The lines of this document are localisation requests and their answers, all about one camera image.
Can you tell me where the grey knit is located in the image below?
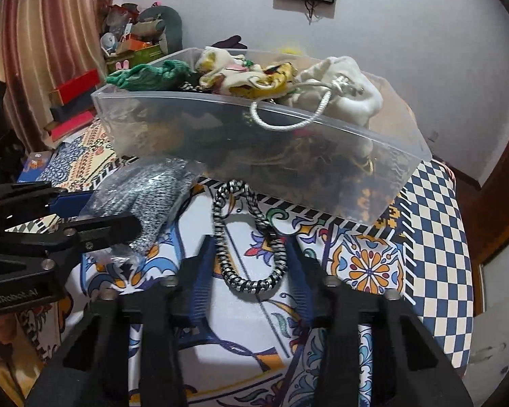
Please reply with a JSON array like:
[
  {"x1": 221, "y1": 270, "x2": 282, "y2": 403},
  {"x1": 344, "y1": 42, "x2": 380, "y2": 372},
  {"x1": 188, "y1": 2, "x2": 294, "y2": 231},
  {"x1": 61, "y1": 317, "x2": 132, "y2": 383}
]
[{"x1": 79, "y1": 156, "x2": 203, "y2": 266}]

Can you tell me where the black white braided rope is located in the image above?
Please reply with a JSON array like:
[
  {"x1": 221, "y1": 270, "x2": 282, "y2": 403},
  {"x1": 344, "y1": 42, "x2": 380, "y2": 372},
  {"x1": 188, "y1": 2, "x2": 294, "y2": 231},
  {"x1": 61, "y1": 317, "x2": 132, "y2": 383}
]
[{"x1": 211, "y1": 179, "x2": 289, "y2": 294}]

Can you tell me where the green knitted cloth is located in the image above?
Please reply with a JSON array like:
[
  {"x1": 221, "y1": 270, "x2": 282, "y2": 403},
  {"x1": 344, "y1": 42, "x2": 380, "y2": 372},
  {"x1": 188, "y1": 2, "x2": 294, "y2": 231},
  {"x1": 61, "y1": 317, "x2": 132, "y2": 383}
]
[{"x1": 106, "y1": 60, "x2": 193, "y2": 91}]

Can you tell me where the colourful printed cloth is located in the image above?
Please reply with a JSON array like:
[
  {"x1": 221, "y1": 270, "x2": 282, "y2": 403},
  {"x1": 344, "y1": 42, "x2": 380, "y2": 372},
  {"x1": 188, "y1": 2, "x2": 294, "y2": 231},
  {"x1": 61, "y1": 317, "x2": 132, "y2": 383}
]
[{"x1": 195, "y1": 46, "x2": 297, "y2": 100}]

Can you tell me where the white drawstring pouch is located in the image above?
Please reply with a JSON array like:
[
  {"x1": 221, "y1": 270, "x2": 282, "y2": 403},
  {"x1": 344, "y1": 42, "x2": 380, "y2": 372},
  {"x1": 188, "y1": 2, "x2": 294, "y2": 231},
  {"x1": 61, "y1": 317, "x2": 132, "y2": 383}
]
[{"x1": 249, "y1": 56, "x2": 383, "y2": 132}]

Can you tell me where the patterned patchwork tablecloth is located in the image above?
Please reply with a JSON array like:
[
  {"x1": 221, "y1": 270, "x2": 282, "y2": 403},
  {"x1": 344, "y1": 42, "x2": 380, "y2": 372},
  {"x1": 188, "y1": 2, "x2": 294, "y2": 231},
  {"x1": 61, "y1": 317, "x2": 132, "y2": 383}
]
[{"x1": 16, "y1": 117, "x2": 475, "y2": 407}]

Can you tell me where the brown wooden door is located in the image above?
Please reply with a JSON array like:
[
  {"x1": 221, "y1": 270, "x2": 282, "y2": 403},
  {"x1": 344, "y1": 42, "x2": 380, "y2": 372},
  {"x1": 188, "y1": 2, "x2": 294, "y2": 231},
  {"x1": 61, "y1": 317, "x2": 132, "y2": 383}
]
[{"x1": 453, "y1": 101, "x2": 509, "y2": 264}]

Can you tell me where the striped pink curtain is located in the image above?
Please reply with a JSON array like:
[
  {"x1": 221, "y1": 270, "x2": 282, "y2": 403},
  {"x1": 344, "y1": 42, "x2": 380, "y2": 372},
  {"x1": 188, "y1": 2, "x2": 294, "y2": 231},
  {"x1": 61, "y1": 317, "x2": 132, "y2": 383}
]
[{"x1": 0, "y1": 0, "x2": 113, "y2": 152}]

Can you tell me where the green storage box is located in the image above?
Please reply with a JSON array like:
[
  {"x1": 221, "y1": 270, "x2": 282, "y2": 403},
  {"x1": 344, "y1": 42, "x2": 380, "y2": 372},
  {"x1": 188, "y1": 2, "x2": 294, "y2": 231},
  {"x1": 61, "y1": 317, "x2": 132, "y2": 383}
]
[{"x1": 106, "y1": 45, "x2": 164, "y2": 74}]

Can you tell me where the grey green plush toy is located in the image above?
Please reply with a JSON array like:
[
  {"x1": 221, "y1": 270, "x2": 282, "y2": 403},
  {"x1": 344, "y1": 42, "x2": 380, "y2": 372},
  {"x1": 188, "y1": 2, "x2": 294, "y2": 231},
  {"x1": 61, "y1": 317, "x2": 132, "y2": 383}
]
[{"x1": 131, "y1": 5, "x2": 183, "y2": 55}]

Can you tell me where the clear plastic storage bin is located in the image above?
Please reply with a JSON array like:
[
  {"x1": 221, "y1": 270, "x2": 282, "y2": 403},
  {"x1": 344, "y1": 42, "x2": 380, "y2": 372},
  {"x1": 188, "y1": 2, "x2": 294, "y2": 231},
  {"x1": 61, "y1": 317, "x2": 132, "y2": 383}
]
[{"x1": 93, "y1": 47, "x2": 431, "y2": 224}]

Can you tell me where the dark purple jacket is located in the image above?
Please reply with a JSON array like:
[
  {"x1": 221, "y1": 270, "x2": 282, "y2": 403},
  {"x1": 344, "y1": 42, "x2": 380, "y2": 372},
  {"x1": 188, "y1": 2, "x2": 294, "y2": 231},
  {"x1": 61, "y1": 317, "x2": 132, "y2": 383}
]
[{"x1": 212, "y1": 35, "x2": 248, "y2": 50}]

